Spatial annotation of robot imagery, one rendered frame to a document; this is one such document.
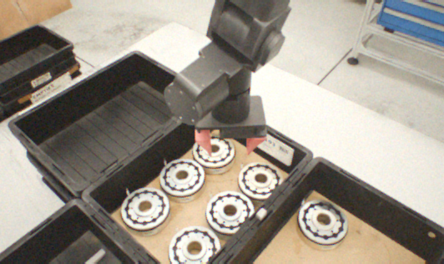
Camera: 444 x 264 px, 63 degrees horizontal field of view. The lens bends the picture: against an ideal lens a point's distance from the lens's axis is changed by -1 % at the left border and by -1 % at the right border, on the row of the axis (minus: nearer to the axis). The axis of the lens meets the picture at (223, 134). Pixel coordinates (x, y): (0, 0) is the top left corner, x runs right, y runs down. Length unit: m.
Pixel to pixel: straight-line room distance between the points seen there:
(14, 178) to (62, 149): 0.22
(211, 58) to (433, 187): 0.86
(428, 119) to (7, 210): 2.18
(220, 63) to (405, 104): 2.16
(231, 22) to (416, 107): 2.19
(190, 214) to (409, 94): 2.02
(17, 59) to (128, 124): 1.12
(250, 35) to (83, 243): 0.58
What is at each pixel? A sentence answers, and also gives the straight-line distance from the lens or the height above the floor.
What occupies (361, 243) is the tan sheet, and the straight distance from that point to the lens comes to 0.83.
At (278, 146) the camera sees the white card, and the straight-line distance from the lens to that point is 0.85.
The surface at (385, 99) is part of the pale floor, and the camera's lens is 2.52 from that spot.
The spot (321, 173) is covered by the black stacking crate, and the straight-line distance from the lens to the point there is 0.82.
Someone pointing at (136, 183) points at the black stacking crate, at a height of 0.85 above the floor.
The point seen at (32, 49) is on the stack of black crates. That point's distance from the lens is 2.10.
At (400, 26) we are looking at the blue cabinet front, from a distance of 2.55.
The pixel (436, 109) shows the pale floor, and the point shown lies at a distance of 2.60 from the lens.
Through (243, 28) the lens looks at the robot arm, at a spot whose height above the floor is 1.32.
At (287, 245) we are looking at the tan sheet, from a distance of 0.79.
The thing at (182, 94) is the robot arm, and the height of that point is 1.26.
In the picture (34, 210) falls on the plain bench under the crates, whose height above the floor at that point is 0.70.
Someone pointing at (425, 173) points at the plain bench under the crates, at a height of 0.70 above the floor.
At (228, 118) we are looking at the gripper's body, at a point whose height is 1.17.
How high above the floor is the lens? 1.54
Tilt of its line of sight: 47 degrees down
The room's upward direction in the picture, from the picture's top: straight up
